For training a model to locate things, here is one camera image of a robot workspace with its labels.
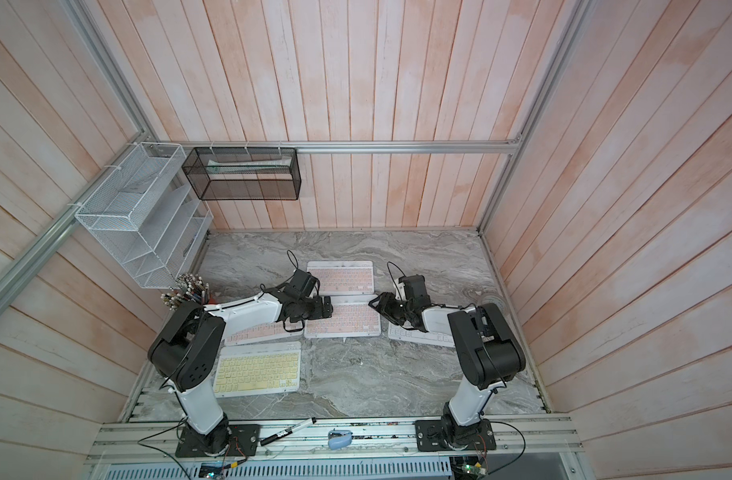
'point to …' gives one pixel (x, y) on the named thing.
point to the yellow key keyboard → (258, 369)
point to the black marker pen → (306, 424)
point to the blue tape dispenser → (339, 439)
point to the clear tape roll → (494, 300)
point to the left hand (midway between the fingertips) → (322, 315)
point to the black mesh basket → (244, 173)
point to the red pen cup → (187, 287)
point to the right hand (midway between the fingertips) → (372, 305)
